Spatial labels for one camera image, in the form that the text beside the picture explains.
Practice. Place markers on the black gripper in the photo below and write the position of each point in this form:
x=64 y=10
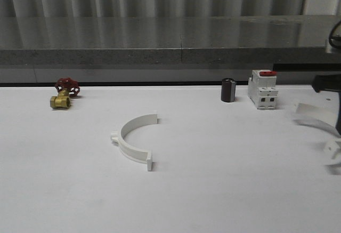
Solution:
x=326 y=83

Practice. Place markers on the black cylindrical capacitor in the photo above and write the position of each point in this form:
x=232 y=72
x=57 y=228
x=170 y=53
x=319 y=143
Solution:
x=228 y=90

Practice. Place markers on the brass valve red handwheel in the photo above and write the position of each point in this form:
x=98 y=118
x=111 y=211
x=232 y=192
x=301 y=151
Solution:
x=67 y=88

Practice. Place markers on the grey stone countertop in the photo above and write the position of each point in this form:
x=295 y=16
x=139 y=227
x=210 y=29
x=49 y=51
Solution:
x=286 y=43

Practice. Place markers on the white half-ring pipe clamp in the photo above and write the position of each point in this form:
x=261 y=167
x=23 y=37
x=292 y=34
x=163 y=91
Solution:
x=332 y=147
x=133 y=152

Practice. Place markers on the white circuit breaker red switch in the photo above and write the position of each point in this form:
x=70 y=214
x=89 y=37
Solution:
x=261 y=89

